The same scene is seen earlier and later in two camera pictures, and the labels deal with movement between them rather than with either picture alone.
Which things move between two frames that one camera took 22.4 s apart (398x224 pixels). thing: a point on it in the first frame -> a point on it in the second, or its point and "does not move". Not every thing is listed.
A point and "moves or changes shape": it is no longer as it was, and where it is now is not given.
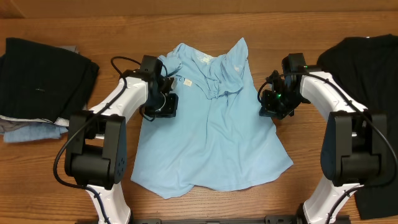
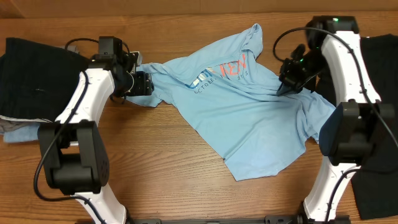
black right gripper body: [282, 102] -> [299, 74]
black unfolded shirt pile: [366, 68] does not move
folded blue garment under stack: [38, 131] does not move
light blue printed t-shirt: [218, 139] moves or changes shape
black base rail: [217, 219] does not move
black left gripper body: [161, 104] -> [135, 84]
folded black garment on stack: [42, 81] does not move
